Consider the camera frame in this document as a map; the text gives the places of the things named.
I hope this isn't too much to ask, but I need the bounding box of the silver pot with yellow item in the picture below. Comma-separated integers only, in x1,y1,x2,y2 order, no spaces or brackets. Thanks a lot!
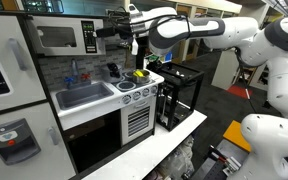
132,69,150,84

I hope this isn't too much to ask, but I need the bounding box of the grey toy faucet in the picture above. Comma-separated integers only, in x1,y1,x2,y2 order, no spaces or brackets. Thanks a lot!
64,59,91,89

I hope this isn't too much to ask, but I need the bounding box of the toy kitchen play set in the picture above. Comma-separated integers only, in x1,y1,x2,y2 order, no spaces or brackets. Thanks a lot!
0,9,166,180

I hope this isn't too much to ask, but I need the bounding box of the black 3D printer frame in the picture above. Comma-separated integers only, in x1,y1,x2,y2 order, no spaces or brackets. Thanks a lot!
147,61,204,131

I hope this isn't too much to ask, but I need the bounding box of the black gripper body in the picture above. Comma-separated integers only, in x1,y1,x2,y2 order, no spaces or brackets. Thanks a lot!
96,27,133,39

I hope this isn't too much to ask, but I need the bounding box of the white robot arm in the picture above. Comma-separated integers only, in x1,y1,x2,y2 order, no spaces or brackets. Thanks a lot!
95,4,288,180

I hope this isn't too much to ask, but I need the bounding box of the white fridge door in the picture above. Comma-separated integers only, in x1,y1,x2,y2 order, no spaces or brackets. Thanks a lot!
0,15,46,110

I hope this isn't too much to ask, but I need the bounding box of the white microwave cabinet door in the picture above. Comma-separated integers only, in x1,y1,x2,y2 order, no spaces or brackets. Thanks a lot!
27,16,106,56

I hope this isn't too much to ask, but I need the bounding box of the grey sink basin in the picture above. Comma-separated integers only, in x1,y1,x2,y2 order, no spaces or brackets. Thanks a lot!
56,82,113,110

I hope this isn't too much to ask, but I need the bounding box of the white oven door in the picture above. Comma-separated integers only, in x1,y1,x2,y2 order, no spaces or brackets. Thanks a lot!
121,96,156,145

